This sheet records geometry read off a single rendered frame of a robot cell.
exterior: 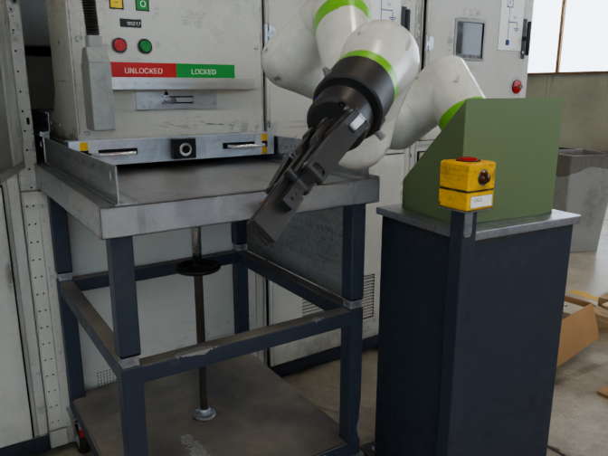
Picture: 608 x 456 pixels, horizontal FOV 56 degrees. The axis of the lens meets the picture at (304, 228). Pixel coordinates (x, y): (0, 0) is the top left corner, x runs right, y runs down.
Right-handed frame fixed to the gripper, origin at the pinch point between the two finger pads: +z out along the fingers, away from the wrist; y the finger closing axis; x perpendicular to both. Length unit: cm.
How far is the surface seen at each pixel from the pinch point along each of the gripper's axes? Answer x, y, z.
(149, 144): 14, 73, -55
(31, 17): 73, 131, -105
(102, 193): 13, 54, -23
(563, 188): -177, 93, -286
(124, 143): 18, 74, -50
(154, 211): 5, 46, -22
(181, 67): 22, 63, -71
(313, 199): -17, 39, -48
